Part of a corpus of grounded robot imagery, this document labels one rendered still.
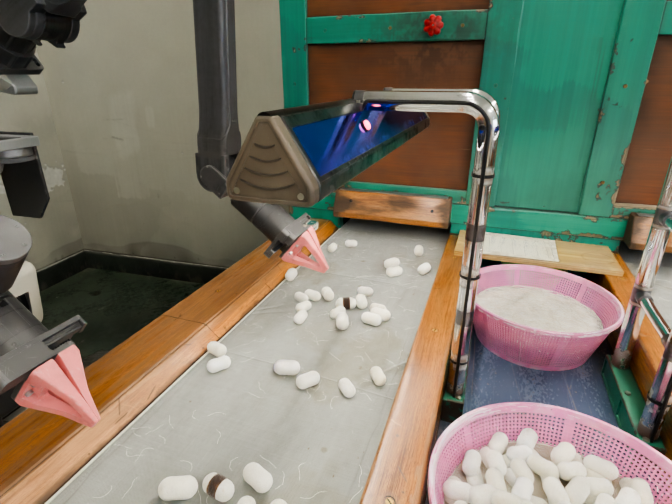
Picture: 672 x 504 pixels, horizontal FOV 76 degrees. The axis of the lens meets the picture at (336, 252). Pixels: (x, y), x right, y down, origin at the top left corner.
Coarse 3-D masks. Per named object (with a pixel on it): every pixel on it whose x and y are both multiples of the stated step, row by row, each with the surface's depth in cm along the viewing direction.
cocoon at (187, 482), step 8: (168, 480) 43; (176, 480) 43; (184, 480) 43; (192, 480) 43; (160, 488) 43; (168, 488) 42; (176, 488) 43; (184, 488) 43; (192, 488) 43; (160, 496) 43; (168, 496) 42; (176, 496) 42; (184, 496) 43; (192, 496) 43
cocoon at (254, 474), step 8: (248, 464) 45; (256, 464) 45; (248, 472) 44; (256, 472) 44; (264, 472) 44; (248, 480) 44; (256, 480) 44; (264, 480) 43; (272, 480) 44; (256, 488) 43; (264, 488) 43
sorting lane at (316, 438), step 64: (384, 256) 102; (256, 320) 75; (320, 320) 75; (192, 384) 60; (256, 384) 60; (320, 384) 60; (384, 384) 60; (128, 448) 49; (192, 448) 49; (256, 448) 49; (320, 448) 49
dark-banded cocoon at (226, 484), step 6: (210, 474) 44; (204, 480) 44; (228, 480) 43; (204, 486) 43; (222, 486) 43; (228, 486) 43; (216, 492) 42; (222, 492) 42; (228, 492) 43; (216, 498) 43; (222, 498) 42; (228, 498) 43
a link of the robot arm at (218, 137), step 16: (208, 0) 64; (224, 0) 64; (208, 16) 65; (224, 16) 65; (208, 32) 66; (224, 32) 66; (208, 48) 66; (224, 48) 66; (208, 64) 67; (224, 64) 67; (208, 80) 68; (224, 80) 68; (208, 96) 69; (224, 96) 69; (208, 112) 70; (224, 112) 69; (208, 128) 70; (224, 128) 70; (208, 144) 71; (224, 144) 71; (240, 144) 75; (208, 160) 72; (224, 160) 71
